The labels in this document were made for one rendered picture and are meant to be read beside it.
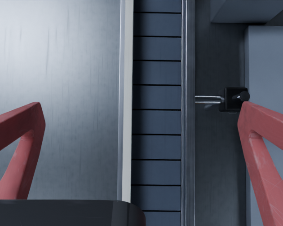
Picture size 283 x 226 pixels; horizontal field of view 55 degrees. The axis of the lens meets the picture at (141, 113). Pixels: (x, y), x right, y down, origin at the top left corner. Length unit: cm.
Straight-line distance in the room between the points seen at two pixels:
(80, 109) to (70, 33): 13
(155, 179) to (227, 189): 14
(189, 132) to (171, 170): 10
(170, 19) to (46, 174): 33
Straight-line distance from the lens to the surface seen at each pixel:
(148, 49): 44
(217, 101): 35
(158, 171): 42
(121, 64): 43
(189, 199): 35
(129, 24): 41
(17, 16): 55
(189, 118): 34
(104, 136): 47
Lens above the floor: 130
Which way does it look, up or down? 86 degrees down
